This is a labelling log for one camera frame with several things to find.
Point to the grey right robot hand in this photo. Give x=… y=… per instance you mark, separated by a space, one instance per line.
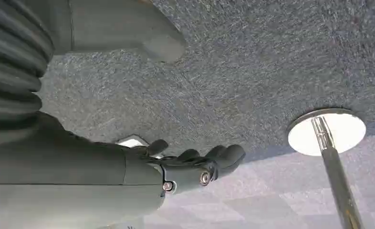
x=64 y=164

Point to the small white floor object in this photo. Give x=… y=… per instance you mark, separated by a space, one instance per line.
x=132 y=141

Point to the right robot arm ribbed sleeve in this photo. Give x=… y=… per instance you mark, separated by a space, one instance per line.
x=10 y=47

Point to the chrome pole with round base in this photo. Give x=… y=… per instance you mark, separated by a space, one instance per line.
x=329 y=139

